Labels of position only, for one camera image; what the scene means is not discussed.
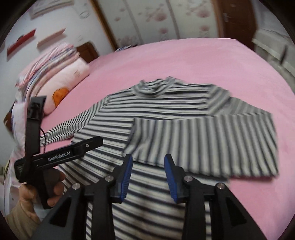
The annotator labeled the dark wooden headboard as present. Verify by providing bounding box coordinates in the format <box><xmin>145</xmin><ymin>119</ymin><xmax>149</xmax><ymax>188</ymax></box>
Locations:
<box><xmin>76</xmin><ymin>42</ymin><xmax>100</xmax><ymax>63</ymax></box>

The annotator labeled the person's left hand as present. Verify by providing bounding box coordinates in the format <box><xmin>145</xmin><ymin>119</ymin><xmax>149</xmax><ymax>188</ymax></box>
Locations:
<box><xmin>18</xmin><ymin>171</ymin><xmax>65</xmax><ymax>224</ymax></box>

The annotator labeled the pink bed blanket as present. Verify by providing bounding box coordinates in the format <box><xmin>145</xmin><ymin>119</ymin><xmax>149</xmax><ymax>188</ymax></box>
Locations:
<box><xmin>43</xmin><ymin>39</ymin><xmax>294</xmax><ymax>239</ymax></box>

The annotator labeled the beige sleeve forearm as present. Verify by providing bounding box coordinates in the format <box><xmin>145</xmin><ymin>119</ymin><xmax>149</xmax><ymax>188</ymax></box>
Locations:
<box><xmin>4</xmin><ymin>200</ymin><xmax>41</xmax><ymax>239</ymax></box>

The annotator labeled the red wall shelf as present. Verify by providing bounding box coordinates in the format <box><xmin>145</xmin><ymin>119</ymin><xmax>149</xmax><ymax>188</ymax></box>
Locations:
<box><xmin>6</xmin><ymin>28</ymin><xmax>36</xmax><ymax>56</ymax></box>

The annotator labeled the black white striped shirt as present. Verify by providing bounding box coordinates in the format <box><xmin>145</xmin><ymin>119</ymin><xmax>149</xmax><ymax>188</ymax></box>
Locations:
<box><xmin>41</xmin><ymin>77</ymin><xmax>279</xmax><ymax>239</ymax></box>

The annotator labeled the folded pink striped blanket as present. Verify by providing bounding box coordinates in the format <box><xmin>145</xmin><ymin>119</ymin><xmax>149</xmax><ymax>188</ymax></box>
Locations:
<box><xmin>15</xmin><ymin>42</ymin><xmax>80</xmax><ymax>101</ymax></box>

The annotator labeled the white wall air conditioner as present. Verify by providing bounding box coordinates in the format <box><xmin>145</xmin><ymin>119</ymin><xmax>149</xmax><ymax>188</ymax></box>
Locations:
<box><xmin>29</xmin><ymin>0</ymin><xmax>74</xmax><ymax>19</ymax></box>

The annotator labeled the dark brown wooden door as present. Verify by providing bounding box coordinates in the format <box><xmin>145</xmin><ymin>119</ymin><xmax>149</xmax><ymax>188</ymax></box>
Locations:
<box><xmin>217</xmin><ymin>0</ymin><xmax>256</xmax><ymax>50</ymax></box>

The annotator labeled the beige cloth-covered cabinet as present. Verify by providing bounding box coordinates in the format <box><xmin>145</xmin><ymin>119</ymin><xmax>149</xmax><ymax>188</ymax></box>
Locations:
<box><xmin>251</xmin><ymin>28</ymin><xmax>295</xmax><ymax>94</ymax></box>

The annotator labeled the white pink pillow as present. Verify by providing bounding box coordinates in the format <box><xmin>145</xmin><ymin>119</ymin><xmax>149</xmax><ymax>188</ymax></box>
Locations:
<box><xmin>3</xmin><ymin>98</ymin><xmax>30</xmax><ymax>185</ymax></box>

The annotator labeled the pink wall shelf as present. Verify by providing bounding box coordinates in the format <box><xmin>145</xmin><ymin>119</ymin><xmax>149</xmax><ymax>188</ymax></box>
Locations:
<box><xmin>37</xmin><ymin>28</ymin><xmax>66</xmax><ymax>48</ymax></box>

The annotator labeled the floral sliding wardrobe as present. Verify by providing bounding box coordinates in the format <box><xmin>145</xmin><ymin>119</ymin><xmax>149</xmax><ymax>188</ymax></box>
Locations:
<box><xmin>91</xmin><ymin>1</ymin><xmax>224</xmax><ymax>49</ymax></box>

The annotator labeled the folded pink cartoon quilt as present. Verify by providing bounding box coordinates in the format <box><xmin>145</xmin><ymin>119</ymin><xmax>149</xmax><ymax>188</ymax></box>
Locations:
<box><xmin>37</xmin><ymin>57</ymin><xmax>90</xmax><ymax>115</ymax></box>

